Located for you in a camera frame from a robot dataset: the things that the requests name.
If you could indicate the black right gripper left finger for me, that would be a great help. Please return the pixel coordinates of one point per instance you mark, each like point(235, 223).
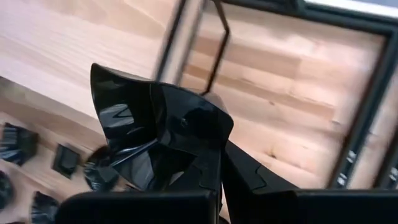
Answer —
point(140, 208)

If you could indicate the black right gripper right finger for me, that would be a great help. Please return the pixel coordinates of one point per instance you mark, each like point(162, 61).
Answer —
point(280, 205)

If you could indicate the small black square dish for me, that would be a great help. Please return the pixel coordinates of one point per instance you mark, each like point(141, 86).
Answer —
point(66, 161)

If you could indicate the black leaf-shaped plate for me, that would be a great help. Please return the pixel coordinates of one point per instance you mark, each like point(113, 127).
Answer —
point(4, 189)

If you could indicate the black deep square bowl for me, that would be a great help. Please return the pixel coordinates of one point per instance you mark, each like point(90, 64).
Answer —
point(18, 144)

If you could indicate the black rounded square bowl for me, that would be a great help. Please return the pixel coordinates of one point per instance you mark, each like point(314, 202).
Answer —
point(43, 208)

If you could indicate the wooden shelf with black legs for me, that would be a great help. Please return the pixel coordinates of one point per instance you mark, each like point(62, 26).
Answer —
point(62, 46)

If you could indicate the black metal table frame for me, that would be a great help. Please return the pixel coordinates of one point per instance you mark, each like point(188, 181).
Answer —
point(367, 105)

